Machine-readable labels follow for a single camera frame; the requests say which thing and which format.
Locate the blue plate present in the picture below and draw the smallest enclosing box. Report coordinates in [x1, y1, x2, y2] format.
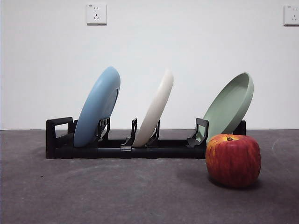
[73, 66, 121, 148]

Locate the red apple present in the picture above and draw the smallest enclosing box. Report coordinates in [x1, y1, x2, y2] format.
[205, 133, 262, 189]

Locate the white plate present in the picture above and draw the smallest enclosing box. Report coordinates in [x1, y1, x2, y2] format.
[132, 68, 175, 148]

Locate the black plate rack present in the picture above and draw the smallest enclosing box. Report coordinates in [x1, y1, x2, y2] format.
[46, 116, 247, 160]

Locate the green plate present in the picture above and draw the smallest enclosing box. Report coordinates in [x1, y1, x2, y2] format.
[202, 72, 255, 145]

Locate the white wall socket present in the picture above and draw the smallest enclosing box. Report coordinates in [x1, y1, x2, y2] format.
[86, 3, 107, 26]
[283, 4, 299, 26]

